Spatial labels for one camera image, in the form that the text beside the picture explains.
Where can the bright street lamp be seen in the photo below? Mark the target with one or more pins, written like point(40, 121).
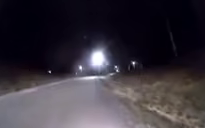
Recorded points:
point(97, 58)

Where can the small distant street lamp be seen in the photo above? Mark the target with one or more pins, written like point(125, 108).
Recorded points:
point(80, 67)
point(133, 62)

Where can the grey asphalt path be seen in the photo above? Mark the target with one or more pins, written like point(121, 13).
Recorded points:
point(73, 103)

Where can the dry grass verge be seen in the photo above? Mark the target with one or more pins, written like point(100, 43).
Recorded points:
point(163, 96)

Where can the dark grass verge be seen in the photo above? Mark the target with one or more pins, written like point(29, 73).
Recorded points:
point(16, 81)

